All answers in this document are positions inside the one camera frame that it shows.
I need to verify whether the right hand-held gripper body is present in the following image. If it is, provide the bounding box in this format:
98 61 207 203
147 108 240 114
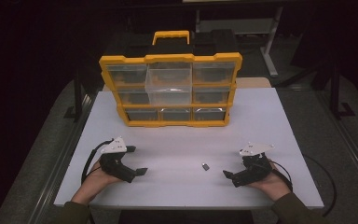
230 142 275 189

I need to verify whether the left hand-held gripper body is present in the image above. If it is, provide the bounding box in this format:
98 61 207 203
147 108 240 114
99 136 137 184

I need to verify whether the person's left hand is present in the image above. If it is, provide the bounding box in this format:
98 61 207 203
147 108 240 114
85 161 123 191

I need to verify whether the person's right hand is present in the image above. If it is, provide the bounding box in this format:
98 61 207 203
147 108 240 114
247 160 293 203

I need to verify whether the clear plastic drawer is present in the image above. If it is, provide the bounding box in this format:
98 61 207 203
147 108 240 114
145 62 194 106

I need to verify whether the group of clear organizer drawers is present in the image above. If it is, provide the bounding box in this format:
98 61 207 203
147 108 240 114
106 62 237 122

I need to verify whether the black metal stand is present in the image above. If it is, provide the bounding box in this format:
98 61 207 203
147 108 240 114
63 69 86 121
328 57 357 120

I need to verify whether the yellow black drawer organizer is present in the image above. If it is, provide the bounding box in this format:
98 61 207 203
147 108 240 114
98 30 243 128

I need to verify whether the grey desk with metal legs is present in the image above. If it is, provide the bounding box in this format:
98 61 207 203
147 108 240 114
195 5 285 78

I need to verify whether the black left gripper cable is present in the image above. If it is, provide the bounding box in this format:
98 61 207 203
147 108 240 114
80 138 115 187

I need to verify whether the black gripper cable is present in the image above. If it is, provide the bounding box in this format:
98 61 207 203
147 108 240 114
269 154 337 218
80 138 115 187

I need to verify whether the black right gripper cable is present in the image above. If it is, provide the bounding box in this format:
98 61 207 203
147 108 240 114
269 154 337 218

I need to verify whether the aluminium floor rail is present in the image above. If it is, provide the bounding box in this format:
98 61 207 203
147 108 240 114
27 91 102 224
315 91 358 191

